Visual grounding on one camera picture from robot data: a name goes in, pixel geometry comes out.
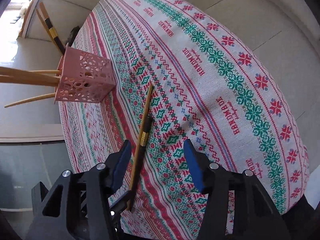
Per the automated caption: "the black gold-banded chopstick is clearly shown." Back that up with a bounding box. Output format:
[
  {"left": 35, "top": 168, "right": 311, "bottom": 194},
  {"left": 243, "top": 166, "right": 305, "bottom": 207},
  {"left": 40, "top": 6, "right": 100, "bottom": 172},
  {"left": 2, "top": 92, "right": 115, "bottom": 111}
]
[{"left": 128, "top": 116, "right": 153, "bottom": 210}]

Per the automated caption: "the thick long bamboo chopstick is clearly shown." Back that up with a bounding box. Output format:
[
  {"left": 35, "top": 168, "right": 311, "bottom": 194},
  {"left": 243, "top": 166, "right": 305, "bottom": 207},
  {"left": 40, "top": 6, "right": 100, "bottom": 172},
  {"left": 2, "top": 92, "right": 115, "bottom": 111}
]
[{"left": 1, "top": 67, "right": 60, "bottom": 87}]

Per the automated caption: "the long thin bamboo chopstick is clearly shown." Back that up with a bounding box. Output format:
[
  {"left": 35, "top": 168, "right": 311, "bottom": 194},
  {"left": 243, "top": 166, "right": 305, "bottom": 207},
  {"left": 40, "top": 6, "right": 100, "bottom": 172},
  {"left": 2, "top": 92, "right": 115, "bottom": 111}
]
[{"left": 30, "top": 70, "right": 62, "bottom": 75}]

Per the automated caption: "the bamboo chopstick lower holder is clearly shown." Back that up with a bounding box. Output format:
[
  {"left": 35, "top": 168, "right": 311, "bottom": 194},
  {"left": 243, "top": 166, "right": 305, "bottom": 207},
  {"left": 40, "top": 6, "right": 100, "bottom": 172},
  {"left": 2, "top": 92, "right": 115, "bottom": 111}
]
[{"left": 4, "top": 93, "right": 55, "bottom": 108}]

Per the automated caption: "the pink perforated utensil holder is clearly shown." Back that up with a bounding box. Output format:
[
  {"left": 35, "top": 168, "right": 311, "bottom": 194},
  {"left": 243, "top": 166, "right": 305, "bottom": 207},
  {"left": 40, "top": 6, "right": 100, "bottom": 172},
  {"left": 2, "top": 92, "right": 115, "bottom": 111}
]
[{"left": 55, "top": 46, "right": 116, "bottom": 103}]

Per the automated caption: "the patterned handmade tablecloth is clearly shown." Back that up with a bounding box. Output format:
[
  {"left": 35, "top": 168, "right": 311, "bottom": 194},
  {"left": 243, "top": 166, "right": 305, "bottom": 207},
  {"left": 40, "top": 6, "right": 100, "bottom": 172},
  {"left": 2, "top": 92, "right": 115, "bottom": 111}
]
[{"left": 59, "top": 0, "right": 309, "bottom": 239}]

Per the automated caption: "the black trash bin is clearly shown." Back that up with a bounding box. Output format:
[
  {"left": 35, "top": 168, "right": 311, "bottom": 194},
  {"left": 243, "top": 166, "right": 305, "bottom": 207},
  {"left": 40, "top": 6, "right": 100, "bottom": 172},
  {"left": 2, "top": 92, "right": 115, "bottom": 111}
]
[{"left": 66, "top": 26, "right": 80, "bottom": 47}]

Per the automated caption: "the black gold chopstick in holder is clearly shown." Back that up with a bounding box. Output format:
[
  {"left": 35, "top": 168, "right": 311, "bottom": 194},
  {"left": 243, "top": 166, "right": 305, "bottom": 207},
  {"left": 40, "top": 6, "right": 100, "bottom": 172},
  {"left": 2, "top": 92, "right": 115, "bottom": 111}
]
[{"left": 39, "top": 2, "right": 66, "bottom": 55}]

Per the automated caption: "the bamboo chopstick in holder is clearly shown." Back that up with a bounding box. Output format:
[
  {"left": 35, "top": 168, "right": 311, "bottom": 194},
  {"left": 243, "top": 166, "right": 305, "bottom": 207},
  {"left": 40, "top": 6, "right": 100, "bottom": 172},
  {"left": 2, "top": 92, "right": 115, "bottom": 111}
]
[{"left": 35, "top": 9, "right": 62, "bottom": 54}]

